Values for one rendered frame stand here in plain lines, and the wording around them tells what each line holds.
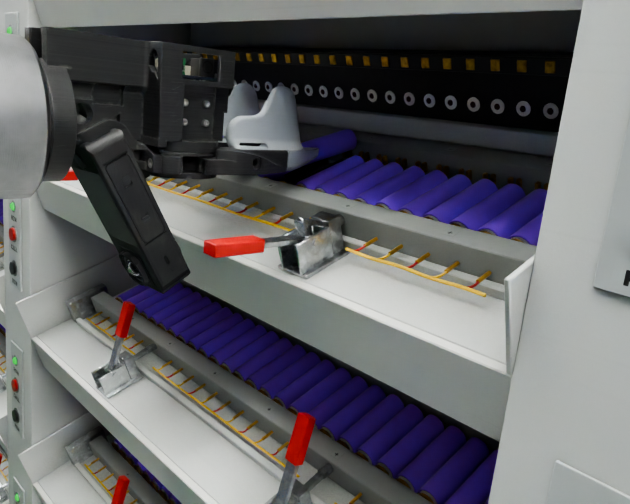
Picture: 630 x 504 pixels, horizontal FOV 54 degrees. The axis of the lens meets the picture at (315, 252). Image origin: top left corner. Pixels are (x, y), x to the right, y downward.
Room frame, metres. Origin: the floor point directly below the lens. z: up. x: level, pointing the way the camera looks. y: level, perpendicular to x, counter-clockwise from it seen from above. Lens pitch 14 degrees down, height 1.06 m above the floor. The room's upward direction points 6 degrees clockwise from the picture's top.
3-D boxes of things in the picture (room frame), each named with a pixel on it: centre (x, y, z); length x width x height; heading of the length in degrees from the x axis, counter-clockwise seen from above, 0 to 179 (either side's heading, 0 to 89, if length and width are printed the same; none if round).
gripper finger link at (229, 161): (0.42, 0.07, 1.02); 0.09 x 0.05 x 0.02; 129
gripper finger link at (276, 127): (0.46, 0.03, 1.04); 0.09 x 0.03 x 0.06; 129
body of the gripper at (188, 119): (0.40, 0.13, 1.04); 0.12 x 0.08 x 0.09; 133
